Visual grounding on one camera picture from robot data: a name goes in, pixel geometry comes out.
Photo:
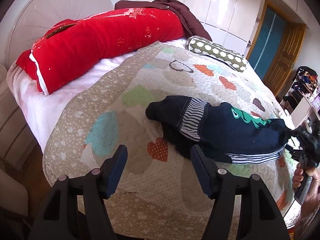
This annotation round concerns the dark maroon garment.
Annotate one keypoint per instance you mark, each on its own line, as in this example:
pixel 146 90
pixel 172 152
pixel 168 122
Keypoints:
pixel 191 25

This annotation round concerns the cluttered white shelf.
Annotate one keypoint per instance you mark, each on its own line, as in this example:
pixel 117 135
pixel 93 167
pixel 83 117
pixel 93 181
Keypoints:
pixel 301 102

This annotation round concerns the heart patterned quilt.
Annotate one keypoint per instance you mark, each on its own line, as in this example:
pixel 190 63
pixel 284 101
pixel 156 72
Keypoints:
pixel 159 195

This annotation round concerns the white glossy wardrobe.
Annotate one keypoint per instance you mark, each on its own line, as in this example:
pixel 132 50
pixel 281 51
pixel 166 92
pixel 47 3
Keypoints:
pixel 229 23

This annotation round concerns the olive cloud patterned bolster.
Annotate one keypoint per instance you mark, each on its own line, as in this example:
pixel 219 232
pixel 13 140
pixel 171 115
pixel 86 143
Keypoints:
pixel 202 46

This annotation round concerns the right hand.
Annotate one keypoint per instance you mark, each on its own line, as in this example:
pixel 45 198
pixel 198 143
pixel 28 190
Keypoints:
pixel 312 198

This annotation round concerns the long red pillow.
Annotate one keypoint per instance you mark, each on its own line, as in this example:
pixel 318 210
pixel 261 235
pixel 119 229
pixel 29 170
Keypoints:
pixel 72 47

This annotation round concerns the wooden door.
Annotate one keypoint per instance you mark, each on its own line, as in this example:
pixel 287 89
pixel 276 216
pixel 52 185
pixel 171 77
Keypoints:
pixel 285 58

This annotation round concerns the white bed sheet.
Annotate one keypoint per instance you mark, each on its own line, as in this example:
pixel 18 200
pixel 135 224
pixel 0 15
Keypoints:
pixel 42 112

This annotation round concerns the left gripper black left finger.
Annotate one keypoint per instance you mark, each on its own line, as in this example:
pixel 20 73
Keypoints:
pixel 75 208

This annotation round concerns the round white headboard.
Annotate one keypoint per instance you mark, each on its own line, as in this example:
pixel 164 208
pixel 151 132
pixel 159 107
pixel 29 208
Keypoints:
pixel 28 20

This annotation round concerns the navy striped child pants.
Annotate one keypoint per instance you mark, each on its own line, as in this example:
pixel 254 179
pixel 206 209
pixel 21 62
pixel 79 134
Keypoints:
pixel 224 133

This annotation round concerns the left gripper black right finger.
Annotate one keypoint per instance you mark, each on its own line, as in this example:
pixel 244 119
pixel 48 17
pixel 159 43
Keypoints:
pixel 259 218

